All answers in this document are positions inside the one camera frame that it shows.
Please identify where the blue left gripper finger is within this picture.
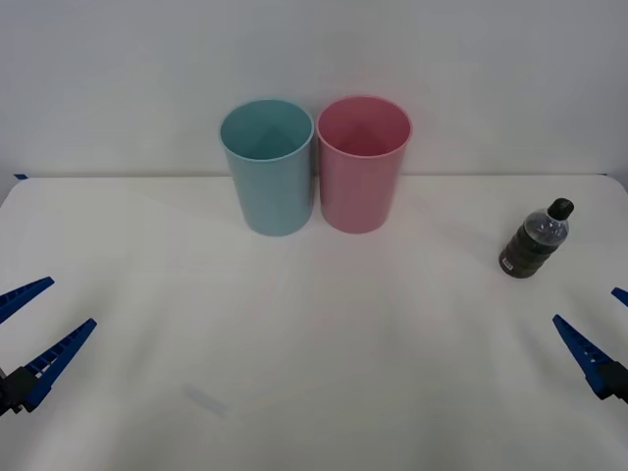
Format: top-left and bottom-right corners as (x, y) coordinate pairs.
(0, 318), (98, 416)
(0, 277), (55, 325)

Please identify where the dark plastic bottle black cap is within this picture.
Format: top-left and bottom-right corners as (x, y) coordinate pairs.
(498, 197), (576, 280)

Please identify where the pale blue plastic bin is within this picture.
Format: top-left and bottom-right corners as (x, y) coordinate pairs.
(218, 98), (315, 237)

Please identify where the pink plastic bin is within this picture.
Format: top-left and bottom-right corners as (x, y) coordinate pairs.
(316, 95), (414, 235)

